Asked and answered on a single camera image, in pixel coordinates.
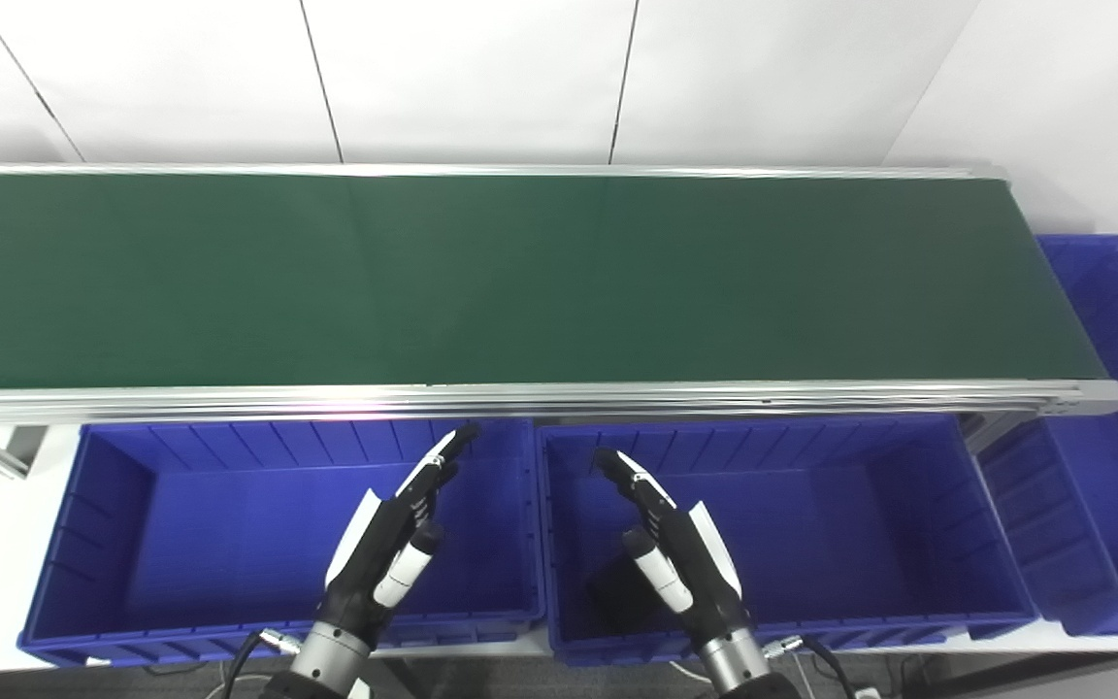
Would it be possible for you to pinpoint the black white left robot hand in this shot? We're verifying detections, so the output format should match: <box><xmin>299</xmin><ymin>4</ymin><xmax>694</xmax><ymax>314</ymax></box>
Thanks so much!
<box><xmin>324</xmin><ymin>422</ymin><xmax>482</xmax><ymax>642</ymax></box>

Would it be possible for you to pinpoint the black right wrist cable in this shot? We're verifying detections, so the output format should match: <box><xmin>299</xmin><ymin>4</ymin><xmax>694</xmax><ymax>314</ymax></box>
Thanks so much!
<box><xmin>763</xmin><ymin>636</ymin><xmax>856</xmax><ymax>699</ymax></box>

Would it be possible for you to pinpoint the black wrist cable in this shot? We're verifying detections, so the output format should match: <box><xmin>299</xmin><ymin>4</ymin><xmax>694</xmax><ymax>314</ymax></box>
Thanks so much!
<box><xmin>224</xmin><ymin>629</ymin><xmax>303</xmax><ymax>699</ymax></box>
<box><xmin>763</xmin><ymin>636</ymin><xmax>856</xmax><ymax>699</ymax></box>

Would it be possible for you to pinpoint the blue plastic bin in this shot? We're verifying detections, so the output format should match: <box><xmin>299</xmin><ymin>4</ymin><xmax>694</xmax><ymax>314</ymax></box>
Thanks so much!
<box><xmin>976</xmin><ymin>234</ymin><xmax>1118</xmax><ymax>637</ymax></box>
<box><xmin>535</xmin><ymin>416</ymin><xmax>1040</xmax><ymax>667</ymax></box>
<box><xmin>17</xmin><ymin>417</ymin><xmax>545</xmax><ymax>669</ymax></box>

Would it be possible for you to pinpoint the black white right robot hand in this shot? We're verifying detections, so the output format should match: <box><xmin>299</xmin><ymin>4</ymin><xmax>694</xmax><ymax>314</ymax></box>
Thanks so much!
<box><xmin>591</xmin><ymin>447</ymin><xmax>752</xmax><ymax>649</ymax></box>

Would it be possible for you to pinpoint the green conveyor belt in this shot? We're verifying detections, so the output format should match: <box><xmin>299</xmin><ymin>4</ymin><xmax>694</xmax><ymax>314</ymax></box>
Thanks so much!
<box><xmin>0</xmin><ymin>175</ymin><xmax>1108</xmax><ymax>389</ymax></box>
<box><xmin>0</xmin><ymin>163</ymin><xmax>1118</xmax><ymax>426</ymax></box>

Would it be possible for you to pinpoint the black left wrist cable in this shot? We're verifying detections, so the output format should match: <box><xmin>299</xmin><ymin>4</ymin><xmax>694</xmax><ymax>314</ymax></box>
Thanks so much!
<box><xmin>224</xmin><ymin>629</ymin><xmax>303</xmax><ymax>699</ymax></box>

